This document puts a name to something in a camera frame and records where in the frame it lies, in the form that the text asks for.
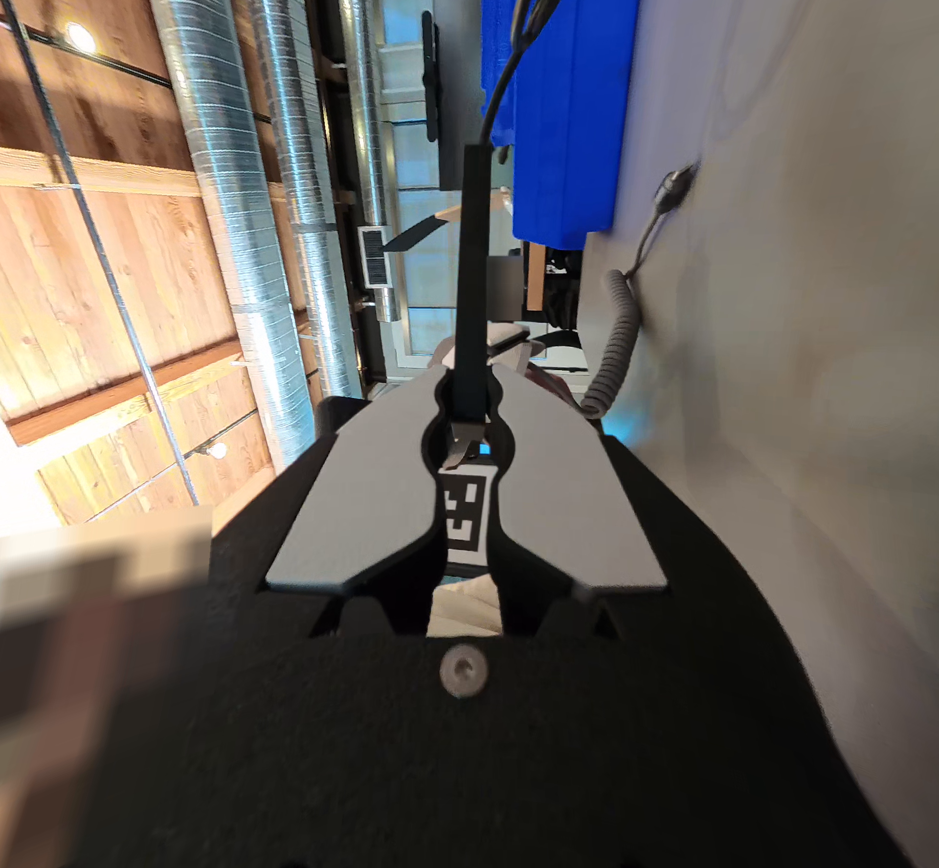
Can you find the silver ventilation duct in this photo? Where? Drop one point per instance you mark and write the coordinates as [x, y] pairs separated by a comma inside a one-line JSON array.
[[220, 186], [301, 149]]

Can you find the black wall monitor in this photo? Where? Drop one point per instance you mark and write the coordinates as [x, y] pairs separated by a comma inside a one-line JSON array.
[[431, 76]]

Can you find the blue plastic bin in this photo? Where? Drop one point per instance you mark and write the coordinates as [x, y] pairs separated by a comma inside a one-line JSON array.
[[572, 112]]

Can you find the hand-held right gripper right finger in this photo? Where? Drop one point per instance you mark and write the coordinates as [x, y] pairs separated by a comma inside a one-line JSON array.
[[579, 501]]

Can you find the ceiling spot lamp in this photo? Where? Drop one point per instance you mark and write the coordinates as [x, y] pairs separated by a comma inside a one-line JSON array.
[[216, 451], [81, 37]]

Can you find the black usb hub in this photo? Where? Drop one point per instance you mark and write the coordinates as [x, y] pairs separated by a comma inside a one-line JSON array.
[[473, 281]]

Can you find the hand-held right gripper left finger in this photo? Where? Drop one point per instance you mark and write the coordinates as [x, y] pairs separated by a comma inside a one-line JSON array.
[[359, 501]]

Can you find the white air vent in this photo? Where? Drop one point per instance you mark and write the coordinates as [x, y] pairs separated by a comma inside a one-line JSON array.
[[374, 259]]

